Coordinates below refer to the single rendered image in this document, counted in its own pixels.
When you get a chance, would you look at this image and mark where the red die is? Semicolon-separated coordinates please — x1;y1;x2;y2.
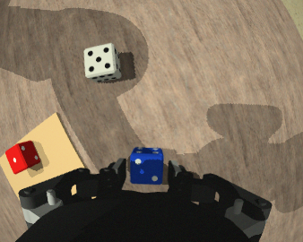
5;141;40;175

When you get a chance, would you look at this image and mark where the blue die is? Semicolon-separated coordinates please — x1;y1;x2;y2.
130;147;164;185

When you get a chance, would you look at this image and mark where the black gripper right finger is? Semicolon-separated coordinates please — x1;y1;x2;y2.
161;160;273;242

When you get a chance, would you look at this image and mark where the pale yellow flat mat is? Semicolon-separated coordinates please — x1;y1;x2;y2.
0;112;86;200

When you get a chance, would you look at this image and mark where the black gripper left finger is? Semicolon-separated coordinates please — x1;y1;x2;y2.
18;158;126;229

